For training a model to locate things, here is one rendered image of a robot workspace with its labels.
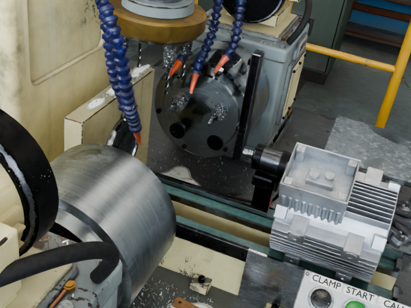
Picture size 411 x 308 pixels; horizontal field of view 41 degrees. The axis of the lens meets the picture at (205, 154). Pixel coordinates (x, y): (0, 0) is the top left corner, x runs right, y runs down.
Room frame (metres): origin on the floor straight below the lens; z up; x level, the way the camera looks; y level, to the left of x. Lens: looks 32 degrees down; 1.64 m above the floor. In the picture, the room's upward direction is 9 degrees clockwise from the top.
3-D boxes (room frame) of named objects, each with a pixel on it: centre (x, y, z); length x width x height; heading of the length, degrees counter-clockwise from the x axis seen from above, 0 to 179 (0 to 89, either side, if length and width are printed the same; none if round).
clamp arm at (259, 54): (1.05, -0.08, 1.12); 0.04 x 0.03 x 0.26; 73
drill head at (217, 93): (1.27, -0.01, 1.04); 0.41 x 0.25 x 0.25; 163
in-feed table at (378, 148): (1.35, -0.46, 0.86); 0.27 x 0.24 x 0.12; 163
